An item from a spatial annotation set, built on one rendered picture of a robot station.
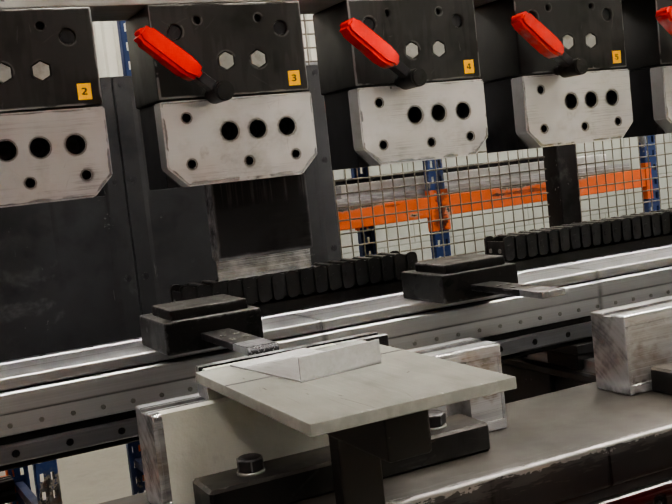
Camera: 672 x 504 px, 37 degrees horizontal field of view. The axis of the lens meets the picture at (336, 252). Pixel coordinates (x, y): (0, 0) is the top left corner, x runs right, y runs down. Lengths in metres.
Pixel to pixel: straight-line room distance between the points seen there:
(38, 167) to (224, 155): 0.17
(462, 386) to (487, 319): 0.63
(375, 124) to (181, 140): 0.20
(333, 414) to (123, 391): 0.50
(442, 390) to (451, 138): 0.35
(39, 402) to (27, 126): 0.40
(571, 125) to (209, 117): 0.42
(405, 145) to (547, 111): 0.18
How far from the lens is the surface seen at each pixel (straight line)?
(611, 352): 1.23
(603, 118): 1.16
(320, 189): 1.57
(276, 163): 0.94
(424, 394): 0.76
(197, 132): 0.92
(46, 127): 0.89
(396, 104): 1.01
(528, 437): 1.08
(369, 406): 0.74
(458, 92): 1.05
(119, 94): 1.47
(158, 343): 1.18
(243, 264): 0.98
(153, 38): 0.88
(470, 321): 1.38
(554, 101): 1.12
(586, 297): 1.50
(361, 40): 0.96
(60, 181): 0.89
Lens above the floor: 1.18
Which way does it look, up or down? 5 degrees down
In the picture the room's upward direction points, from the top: 6 degrees counter-clockwise
